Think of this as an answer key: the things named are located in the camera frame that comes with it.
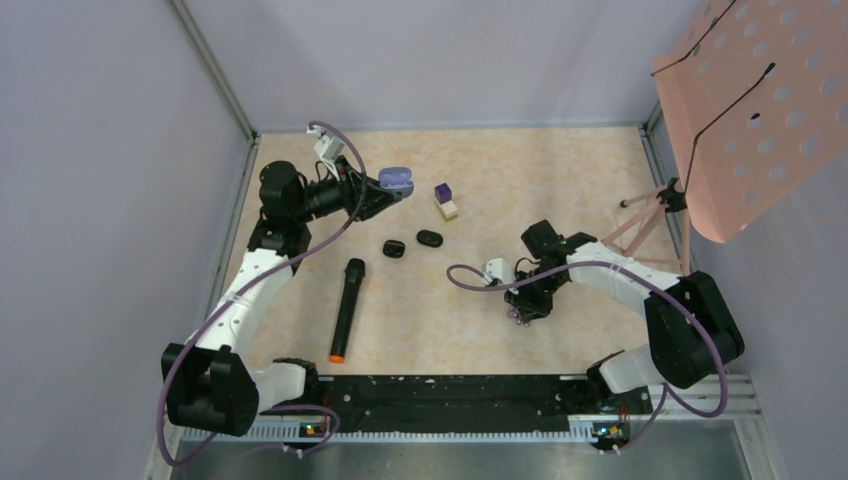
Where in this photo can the oval black charging case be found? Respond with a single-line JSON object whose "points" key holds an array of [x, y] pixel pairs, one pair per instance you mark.
{"points": [[429, 238]]}

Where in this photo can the pink perforated music stand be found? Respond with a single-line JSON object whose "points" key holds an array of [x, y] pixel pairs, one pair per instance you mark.
{"points": [[754, 99]]}

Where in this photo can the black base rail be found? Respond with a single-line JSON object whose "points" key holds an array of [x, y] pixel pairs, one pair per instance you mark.
{"points": [[465, 404]]}

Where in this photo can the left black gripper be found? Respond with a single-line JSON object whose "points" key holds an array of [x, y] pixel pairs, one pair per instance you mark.
{"points": [[374, 198]]}

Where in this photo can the black microphone orange end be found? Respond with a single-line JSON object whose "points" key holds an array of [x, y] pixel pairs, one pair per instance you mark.
{"points": [[354, 275]]}

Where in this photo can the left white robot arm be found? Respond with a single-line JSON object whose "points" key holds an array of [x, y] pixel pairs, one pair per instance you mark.
{"points": [[208, 386]]}

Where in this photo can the purple white green brick stack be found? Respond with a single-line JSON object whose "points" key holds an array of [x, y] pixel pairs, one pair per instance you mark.
{"points": [[444, 200]]}

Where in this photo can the small black earbud case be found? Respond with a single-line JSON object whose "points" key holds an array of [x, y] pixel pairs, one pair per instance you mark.
{"points": [[393, 249]]}

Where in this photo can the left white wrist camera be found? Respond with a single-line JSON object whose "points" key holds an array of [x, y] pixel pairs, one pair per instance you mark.
{"points": [[327, 147]]}

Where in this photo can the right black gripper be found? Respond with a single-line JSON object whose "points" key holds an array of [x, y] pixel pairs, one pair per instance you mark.
{"points": [[527, 306]]}

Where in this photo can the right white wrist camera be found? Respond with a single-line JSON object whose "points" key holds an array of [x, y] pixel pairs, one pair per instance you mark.
{"points": [[498, 271]]}

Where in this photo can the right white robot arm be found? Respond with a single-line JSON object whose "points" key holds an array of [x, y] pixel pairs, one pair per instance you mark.
{"points": [[691, 331]]}

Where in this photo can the silver lilac oval case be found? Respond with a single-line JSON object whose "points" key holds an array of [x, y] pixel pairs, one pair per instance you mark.
{"points": [[396, 180]]}

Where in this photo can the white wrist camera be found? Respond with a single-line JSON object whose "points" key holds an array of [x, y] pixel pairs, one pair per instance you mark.
{"points": [[327, 147], [498, 271]]}

